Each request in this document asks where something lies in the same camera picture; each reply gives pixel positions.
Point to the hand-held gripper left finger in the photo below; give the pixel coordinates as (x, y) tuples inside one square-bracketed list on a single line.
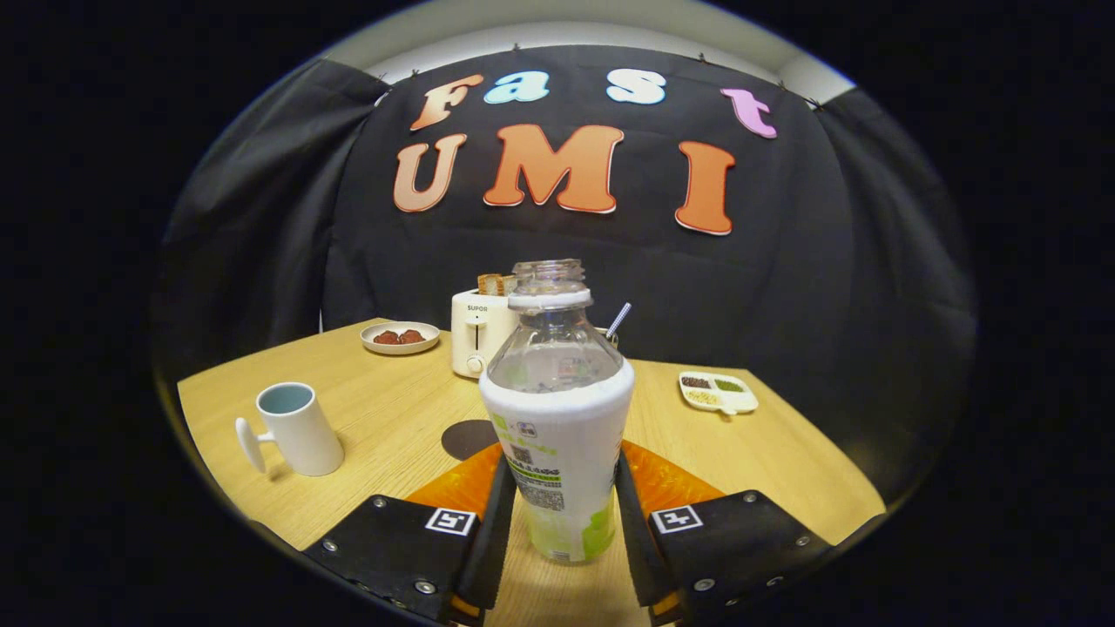
[(489, 549)]

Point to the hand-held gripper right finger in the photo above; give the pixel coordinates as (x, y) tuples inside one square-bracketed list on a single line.
[(640, 549)]

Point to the white cup with blue inside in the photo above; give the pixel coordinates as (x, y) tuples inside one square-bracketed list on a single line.
[(305, 435)]

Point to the beige round plate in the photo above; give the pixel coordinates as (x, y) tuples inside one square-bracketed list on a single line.
[(401, 348)]

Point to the cream white toaster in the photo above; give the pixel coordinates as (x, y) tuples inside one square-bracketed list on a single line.
[(475, 335)]

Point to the wooden table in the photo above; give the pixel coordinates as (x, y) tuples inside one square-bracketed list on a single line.
[(383, 418)]

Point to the brown food piece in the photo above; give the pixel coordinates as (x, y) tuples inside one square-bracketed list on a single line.
[(412, 336), (387, 338)]

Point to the dark round coaster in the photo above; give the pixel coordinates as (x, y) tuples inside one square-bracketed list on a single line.
[(463, 440)]

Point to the white divided condiment dish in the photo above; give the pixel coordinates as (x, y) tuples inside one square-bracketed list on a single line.
[(719, 394)]

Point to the clear bottle with white label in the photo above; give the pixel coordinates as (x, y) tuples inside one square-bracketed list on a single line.
[(557, 435)]

